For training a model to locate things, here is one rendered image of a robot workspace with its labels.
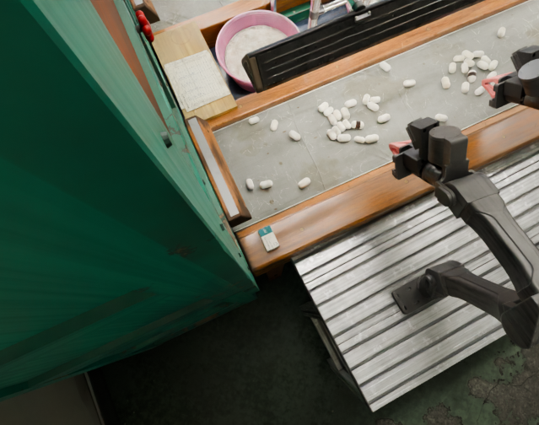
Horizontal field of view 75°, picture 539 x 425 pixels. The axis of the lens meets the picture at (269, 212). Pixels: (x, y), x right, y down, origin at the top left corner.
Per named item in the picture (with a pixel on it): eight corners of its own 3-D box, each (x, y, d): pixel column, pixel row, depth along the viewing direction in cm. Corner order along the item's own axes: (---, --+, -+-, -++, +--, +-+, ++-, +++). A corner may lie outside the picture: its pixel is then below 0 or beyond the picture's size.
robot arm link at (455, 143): (414, 133, 70) (454, 157, 60) (453, 121, 71) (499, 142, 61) (413, 182, 77) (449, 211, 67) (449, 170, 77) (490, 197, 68)
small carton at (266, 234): (279, 246, 91) (279, 245, 89) (267, 252, 90) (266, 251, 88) (270, 226, 92) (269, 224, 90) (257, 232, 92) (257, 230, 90)
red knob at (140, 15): (159, 45, 53) (149, 24, 49) (146, 51, 53) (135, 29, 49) (150, 24, 54) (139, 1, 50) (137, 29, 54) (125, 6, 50)
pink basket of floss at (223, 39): (313, 47, 117) (316, 25, 108) (282, 113, 111) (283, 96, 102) (239, 22, 120) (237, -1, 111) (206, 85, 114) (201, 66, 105)
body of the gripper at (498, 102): (492, 83, 89) (517, 89, 83) (525, 68, 90) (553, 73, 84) (489, 107, 93) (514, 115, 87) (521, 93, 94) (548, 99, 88)
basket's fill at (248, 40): (306, 78, 113) (308, 67, 108) (242, 105, 111) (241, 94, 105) (277, 26, 118) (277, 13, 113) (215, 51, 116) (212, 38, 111)
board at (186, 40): (238, 108, 101) (237, 105, 100) (189, 128, 100) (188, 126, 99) (196, 23, 109) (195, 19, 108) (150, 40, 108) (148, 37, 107)
